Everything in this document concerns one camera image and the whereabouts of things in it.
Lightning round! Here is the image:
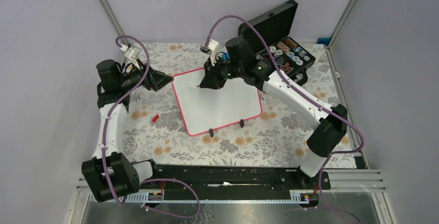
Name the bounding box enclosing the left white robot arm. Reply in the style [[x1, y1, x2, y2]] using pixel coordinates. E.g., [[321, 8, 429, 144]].
[[81, 59, 173, 203]]

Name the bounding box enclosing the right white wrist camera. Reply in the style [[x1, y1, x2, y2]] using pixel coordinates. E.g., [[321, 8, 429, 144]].
[[200, 39, 220, 66]]

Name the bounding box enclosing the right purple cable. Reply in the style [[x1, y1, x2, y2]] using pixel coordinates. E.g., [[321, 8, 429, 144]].
[[204, 14, 365, 223]]

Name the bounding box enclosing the blue object behind frame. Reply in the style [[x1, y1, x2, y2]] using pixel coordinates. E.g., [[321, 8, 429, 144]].
[[316, 38, 331, 46]]

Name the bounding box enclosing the open black chip case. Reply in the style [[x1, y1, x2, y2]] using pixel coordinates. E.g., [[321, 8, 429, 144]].
[[248, 0, 315, 86]]

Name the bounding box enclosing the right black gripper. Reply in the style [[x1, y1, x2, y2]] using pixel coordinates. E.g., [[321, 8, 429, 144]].
[[200, 55, 243, 90]]

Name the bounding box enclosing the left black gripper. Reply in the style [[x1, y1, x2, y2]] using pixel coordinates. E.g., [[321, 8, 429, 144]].
[[118, 58, 173, 91]]

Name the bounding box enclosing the pink framed whiteboard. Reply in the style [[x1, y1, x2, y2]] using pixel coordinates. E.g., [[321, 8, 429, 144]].
[[172, 68, 262, 136]]

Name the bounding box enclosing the purple cable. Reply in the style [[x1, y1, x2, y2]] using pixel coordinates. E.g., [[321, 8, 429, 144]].
[[204, 14, 365, 223], [101, 35, 201, 219]]

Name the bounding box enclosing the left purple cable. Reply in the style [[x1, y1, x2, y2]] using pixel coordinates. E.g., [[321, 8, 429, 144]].
[[101, 35, 201, 219]]

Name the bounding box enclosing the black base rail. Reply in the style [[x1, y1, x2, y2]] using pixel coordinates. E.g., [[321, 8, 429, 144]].
[[140, 165, 331, 201]]

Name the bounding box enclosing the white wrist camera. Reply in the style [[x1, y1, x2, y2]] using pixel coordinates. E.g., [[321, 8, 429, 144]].
[[120, 44, 141, 69], [200, 39, 220, 66]]

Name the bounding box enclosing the red marker cap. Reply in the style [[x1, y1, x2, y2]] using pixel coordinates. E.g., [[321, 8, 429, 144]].
[[152, 114, 159, 123]]

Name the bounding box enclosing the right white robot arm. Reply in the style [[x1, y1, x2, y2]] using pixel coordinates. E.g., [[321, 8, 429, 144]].
[[199, 37, 347, 189]]

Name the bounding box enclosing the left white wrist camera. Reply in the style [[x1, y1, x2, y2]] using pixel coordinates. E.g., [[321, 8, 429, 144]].
[[120, 44, 141, 69]]

